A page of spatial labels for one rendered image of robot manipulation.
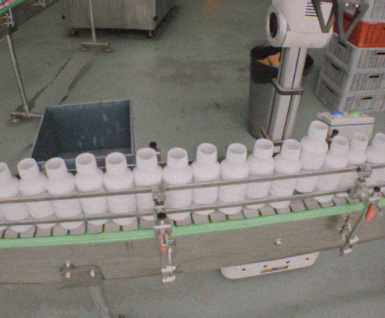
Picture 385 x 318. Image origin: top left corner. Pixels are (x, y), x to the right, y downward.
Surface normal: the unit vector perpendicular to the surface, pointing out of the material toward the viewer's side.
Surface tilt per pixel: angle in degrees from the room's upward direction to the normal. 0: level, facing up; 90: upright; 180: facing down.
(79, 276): 90
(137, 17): 90
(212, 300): 0
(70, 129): 90
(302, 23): 90
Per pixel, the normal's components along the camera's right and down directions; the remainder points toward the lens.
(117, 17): -0.15, 0.65
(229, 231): 0.15, 0.65
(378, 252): 0.02, -0.76
